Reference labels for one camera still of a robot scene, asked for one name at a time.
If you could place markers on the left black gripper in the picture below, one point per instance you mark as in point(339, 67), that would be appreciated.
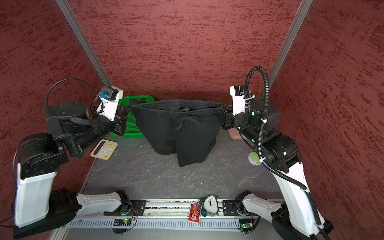
point(121, 120)

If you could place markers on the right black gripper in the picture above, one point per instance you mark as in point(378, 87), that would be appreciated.
point(229, 116)

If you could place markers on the pink shorts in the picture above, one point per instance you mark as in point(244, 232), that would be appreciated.
point(234, 134)

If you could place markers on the black shorts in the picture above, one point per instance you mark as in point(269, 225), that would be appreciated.
point(186, 128)

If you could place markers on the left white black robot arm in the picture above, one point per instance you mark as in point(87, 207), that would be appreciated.
point(72, 131)

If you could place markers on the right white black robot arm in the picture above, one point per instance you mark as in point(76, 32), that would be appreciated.
point(298, 218)

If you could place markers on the green plastic basket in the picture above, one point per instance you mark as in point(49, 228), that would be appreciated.
point(132, 131)

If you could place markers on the beige yellow calculator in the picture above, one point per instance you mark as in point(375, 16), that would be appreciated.
point(104, 150)

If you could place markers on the white teal alarm clock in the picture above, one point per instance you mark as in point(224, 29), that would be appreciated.
point(209, 206)

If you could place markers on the left small circuit board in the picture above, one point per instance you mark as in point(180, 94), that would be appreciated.
point(124, 223)

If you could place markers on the small circuit board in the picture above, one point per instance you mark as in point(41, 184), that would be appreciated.
point(124, 223)
point(246, 224)

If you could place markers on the red card packet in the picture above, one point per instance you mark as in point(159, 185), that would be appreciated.
point(194, 213)

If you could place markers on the right small circuit board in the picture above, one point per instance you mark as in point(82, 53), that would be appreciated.
point(246, 224)

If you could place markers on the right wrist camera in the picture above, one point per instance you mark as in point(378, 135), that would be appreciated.
point(239, 99)

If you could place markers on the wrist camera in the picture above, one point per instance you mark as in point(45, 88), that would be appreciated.
point(110, 97)
point(239, 99)

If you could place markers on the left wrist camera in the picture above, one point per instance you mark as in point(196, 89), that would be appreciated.
point(110, 97)

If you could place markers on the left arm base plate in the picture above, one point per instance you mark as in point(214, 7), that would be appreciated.
point(134, 207)

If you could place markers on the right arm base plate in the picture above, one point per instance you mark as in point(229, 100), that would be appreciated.
point(236, 208)

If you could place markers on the aluminium front rail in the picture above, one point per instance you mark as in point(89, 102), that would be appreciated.
point(168, 214)

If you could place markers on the right aluminium corner post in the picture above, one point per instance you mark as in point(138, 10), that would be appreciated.
point(290, 37)

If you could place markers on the aluminium corner post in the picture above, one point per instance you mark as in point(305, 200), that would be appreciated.
point(290, 37)
point(79, 33)

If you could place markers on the left aluminium corner post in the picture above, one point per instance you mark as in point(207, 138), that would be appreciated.
point(79, 33)

